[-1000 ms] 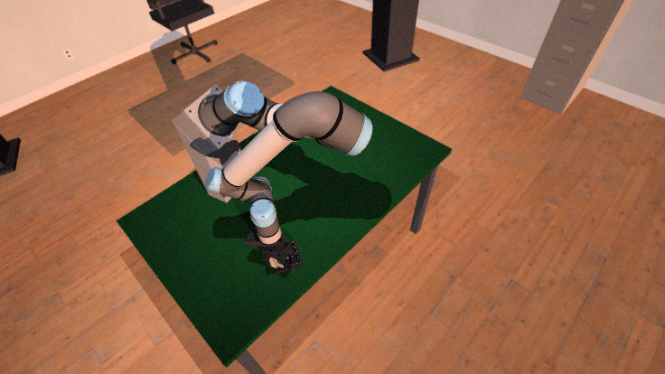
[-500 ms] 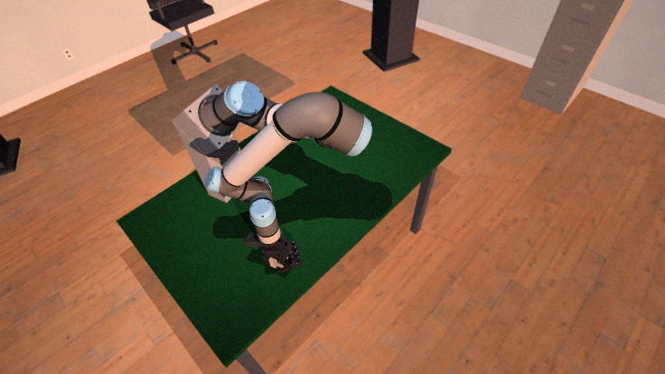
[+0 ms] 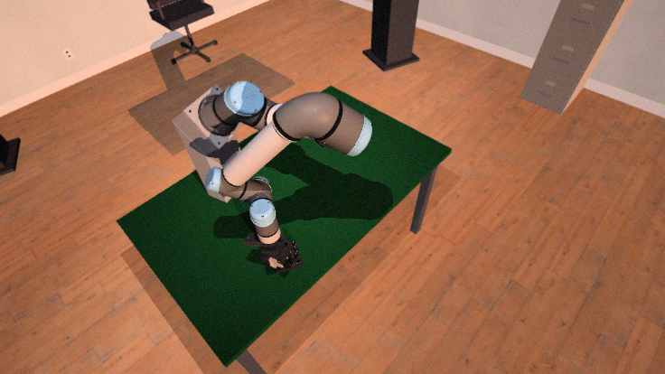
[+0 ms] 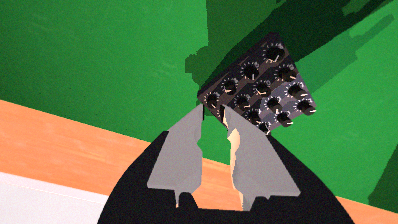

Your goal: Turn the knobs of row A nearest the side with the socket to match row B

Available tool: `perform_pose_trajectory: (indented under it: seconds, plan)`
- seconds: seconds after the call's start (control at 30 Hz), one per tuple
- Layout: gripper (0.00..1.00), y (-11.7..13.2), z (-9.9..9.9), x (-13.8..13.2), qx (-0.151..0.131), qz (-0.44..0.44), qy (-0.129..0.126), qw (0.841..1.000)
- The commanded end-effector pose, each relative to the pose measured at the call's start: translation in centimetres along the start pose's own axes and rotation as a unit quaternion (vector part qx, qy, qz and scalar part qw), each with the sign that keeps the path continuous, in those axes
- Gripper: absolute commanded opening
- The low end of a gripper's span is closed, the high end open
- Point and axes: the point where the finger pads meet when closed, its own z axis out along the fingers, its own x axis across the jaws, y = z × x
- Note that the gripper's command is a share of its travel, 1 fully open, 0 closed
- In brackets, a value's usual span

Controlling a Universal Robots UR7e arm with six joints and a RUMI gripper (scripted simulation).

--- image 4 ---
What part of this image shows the dark grey knob box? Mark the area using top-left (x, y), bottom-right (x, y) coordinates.
top-left (197, 32), bottom-right (317, 135)

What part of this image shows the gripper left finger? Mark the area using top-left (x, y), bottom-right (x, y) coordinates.
top-left (97, 104), bottom-right (205, 224)

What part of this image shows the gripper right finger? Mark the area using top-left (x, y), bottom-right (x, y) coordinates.
top-left (220, 105), bottom-right (355, 224)

